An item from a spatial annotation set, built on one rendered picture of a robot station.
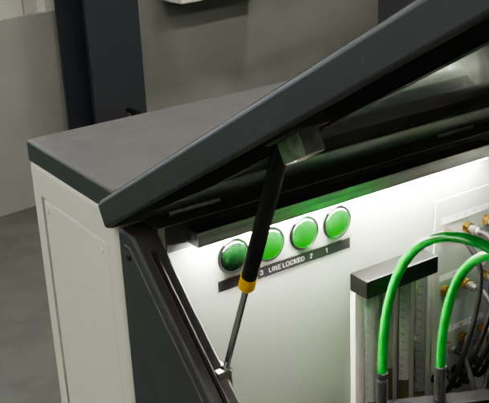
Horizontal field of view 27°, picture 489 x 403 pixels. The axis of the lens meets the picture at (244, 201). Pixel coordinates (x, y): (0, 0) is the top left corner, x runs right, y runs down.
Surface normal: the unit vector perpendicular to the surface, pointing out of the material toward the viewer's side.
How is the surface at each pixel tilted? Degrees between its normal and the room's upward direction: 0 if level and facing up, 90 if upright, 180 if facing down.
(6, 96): 90
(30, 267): 0
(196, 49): 90
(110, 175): 0
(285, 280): 90
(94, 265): 90
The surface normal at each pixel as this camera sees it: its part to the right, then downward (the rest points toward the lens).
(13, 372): -0.04, -0.93
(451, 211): 0.56, 0.29
